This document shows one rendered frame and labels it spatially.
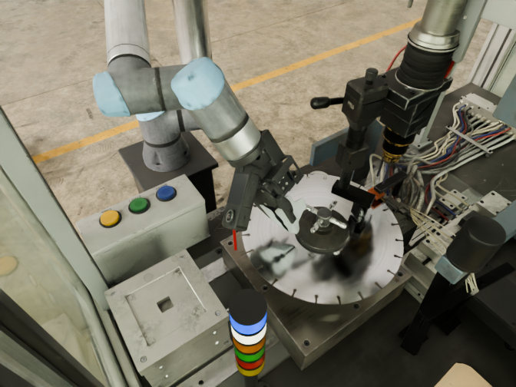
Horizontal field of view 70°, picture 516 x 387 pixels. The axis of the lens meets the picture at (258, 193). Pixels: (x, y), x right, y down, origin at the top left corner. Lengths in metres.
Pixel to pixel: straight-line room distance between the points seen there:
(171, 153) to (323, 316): 0.68
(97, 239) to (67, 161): 1.73
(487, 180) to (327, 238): 0.71
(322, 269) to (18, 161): 0.53
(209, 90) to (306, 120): 2.14
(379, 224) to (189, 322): 0.43
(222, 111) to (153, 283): 0.39
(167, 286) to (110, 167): 1.74
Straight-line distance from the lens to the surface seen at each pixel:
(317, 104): 0.63
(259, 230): 0.77
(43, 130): 2.94
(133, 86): 0.66
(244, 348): 0.51
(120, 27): 0.75
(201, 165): 1.21
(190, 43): 1.02
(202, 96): 0.55
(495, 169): 1.41
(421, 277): 0.94
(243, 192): 0.61
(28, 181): 0.62
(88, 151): 2.62
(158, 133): 1.13
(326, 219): 0.73
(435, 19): 0.63
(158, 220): 0.88
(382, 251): 0.78
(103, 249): 0.87
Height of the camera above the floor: 1.57
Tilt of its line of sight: 48 degrees down
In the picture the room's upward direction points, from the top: straight up
